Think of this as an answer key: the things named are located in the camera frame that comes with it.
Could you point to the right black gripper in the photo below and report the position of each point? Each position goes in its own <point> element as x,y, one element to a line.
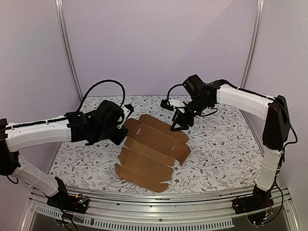
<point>184,116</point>

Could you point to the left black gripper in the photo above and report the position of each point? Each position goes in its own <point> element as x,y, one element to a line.
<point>118,139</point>

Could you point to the brown cardboard box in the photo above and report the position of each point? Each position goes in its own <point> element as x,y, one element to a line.
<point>149,153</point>

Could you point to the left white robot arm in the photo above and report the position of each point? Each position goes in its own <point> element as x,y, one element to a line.
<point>71,127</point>

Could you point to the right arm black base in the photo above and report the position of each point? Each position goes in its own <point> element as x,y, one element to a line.
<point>258,200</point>

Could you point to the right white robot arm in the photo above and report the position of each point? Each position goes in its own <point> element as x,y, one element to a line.
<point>272,110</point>

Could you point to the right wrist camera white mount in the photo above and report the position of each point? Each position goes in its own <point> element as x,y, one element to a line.
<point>172,104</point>

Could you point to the left aluminium frame post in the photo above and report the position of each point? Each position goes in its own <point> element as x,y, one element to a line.
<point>67,49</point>

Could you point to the aluminium frame post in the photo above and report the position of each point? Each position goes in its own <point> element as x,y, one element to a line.
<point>253,43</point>
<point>67,49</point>

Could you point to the aluminium front rail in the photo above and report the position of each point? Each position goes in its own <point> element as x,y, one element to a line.
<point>201,211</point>

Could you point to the right aluminium frame post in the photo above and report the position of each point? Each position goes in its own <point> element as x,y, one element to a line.
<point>253,43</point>

